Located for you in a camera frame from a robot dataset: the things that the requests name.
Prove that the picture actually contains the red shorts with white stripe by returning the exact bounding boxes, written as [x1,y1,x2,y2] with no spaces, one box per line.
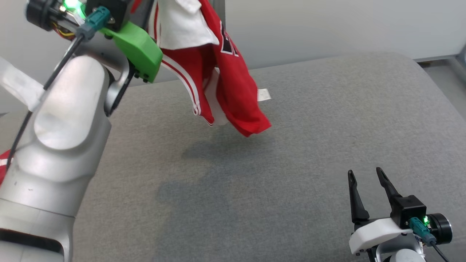
[0,149,11,187]

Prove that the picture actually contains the white tape flag on cable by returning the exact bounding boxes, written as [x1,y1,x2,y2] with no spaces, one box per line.
[0,56,45,112]

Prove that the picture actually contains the grey partition post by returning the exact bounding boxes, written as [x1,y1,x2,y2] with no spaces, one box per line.
[214,0,226,23]

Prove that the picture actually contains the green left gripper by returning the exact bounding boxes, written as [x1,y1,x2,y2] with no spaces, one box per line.
[100,21,163,83]

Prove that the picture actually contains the grey metal frame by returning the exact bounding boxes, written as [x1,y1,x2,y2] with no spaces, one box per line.
[415,47,466,86]

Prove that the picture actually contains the black cable teal plug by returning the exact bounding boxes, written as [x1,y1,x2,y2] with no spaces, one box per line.
[5,10,111,172]
[408,217,450,262]

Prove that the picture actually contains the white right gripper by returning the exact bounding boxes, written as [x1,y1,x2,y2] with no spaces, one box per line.
[348,167,425,262]

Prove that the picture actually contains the red jersey with white sleeves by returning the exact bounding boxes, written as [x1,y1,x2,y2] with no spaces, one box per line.
[147,0,272,138]

